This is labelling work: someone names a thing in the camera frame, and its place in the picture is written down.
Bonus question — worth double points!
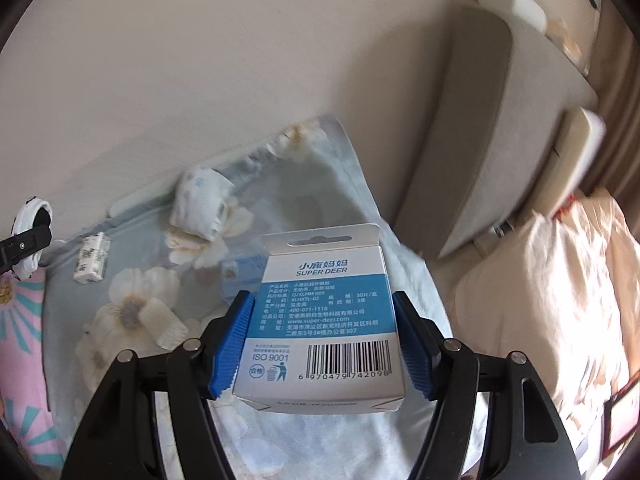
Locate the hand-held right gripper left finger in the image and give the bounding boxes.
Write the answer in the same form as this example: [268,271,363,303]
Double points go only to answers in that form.
[60,291,257,480]

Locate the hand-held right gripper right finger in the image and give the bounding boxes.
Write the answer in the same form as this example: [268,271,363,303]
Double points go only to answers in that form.
[391,290,582,480]

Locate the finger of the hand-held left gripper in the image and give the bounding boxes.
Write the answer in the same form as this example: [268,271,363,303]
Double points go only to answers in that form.
[0,227,54,275]

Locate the white dotted sock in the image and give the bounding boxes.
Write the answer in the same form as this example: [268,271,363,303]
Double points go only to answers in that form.
[9,197,57,282]

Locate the white and blue carton box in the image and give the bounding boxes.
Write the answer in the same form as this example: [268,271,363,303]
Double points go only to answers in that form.
[231,223,407,414]

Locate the small white tissue packet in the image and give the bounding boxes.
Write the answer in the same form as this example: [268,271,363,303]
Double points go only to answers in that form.
[73,232,111,284]

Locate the pink printed cloth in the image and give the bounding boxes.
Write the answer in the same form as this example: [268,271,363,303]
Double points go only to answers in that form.
[0,274,68,480]

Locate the peach quilt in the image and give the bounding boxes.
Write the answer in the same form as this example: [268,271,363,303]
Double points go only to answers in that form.
[430,187,640,463]

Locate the rolled white patterned socks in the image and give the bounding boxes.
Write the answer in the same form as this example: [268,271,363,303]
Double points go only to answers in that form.
[169,164,236,242]

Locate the red framed board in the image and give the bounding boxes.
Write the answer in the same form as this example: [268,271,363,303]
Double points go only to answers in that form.
[601,389,637,455]

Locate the grey padded headboard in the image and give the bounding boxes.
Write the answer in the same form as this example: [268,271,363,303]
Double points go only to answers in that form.
[394,4,601,262]

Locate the cream pillow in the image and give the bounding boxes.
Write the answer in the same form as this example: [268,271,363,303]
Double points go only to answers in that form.
[545,106,609,221]

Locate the beige curtain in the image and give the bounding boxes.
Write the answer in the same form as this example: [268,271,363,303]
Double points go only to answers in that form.
[592,0,640,201]

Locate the white foam cushion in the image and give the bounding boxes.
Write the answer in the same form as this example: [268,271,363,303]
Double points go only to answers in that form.
[474,0,549,37]

